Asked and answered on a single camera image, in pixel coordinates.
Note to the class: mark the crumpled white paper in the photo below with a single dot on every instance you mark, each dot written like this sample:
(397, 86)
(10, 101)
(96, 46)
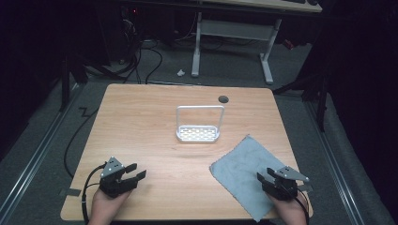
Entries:
(180, 73)

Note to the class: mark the white-legged desk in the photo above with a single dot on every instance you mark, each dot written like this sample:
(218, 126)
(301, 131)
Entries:
(234, 29)

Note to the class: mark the grey tape strip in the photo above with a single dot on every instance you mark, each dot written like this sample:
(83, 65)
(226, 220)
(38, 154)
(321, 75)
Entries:
(71, 192)

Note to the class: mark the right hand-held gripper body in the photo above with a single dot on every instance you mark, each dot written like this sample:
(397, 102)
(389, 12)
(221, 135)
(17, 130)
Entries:
(281, 187)

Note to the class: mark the black round table grommet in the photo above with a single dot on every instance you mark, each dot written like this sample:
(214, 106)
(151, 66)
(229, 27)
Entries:
(223, 99)

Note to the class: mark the grey cloth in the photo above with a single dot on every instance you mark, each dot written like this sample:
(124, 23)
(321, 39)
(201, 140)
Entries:
(241, 168)

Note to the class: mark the person's right hand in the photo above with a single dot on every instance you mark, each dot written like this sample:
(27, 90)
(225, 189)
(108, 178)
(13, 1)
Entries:
(291, 211)

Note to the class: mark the metal floor rail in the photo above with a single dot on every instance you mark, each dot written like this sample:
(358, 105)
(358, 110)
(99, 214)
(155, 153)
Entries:
(34, 159)
(336, 165)

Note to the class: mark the person's left hand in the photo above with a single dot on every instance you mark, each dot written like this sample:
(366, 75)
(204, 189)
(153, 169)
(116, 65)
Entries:
(104, 207)

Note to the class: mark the black stand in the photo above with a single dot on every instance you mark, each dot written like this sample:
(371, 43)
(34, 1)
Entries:
(320, 100)
(65, 84)

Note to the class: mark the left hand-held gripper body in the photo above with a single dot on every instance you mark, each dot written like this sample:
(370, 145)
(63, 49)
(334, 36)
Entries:
(112, 182)

